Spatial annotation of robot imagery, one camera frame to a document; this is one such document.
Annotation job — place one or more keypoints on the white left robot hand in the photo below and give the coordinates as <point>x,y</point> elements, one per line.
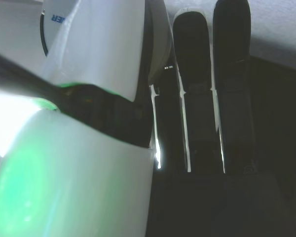
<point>76,185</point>

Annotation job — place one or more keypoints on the black tape measure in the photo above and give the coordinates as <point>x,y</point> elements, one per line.
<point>51,29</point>

